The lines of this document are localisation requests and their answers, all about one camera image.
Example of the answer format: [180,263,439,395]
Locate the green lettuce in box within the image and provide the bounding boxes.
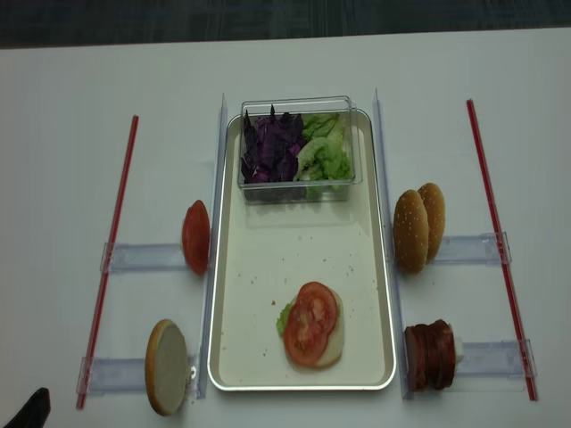
[293,112,353,201]

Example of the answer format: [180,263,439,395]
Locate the upright tomato slice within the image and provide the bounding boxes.
[181,200,211,276]

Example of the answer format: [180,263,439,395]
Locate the upper tomato slice on bun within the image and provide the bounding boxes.
[295,282,339,334]

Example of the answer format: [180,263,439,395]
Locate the tomato slice on bun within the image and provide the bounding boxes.
[295,282,339,334]
[282,298,339,366]

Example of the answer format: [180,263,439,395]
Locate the lower tomato slice on bun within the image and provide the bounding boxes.
[282,298,339,366]

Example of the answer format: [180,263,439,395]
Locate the lettuce leaf under tomato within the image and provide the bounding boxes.
[276,302,294,338]

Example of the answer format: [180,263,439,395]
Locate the stack of meat slices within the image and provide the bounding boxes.
[404,319,457,391]

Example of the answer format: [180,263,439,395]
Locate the white cheese piece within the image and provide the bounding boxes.
[448,325,465,365]

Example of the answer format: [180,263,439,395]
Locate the cream metal tray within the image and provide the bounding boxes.
[208,111,396,391]

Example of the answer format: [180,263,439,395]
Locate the clear plastic salad box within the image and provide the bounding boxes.
[237,95,361,203]

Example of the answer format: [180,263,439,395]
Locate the purple cabbage pieces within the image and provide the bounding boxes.
[241,106,307,184]

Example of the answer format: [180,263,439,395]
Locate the front sesame bun top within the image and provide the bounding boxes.
[393,190,429,274]

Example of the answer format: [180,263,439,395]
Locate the sesame bun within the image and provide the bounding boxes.
[393,190,429,274]
[418,183,445,262]

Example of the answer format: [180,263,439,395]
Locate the rear sesame bun top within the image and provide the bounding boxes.
[418,183,445,262]

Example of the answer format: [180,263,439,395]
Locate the upper left acrylic holder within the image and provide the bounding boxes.
[100,243,186,273]

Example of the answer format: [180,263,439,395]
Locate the acrylic holder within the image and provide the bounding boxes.
[100,243,186,273]
[75,354,200,398]
[456,340,536,378]
[433,233,512,265]

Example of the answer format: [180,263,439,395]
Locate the left red strip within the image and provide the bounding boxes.
[76,115,139,410]

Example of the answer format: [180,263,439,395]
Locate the red strip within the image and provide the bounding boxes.
[76,115,139,410]
[466,99,539,401]

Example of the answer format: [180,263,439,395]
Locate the upright bun bottom half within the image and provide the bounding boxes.
[145,319,190,416]

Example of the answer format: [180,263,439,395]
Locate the upper right acrylic holder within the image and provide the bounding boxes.
[433,233,512,265]

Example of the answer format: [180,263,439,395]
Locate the right red strip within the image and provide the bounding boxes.
[466,99,539,401]

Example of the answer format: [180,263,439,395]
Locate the lower left acrylic holder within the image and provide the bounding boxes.
[75,354,200,398]

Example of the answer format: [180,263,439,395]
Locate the lower right acrylic holder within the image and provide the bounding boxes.
[456,340,536,378]

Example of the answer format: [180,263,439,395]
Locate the black object bottom left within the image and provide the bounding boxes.
[4,387,51,428]

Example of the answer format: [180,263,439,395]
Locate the left clear acrylic rail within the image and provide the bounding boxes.
[194,95,228,399]

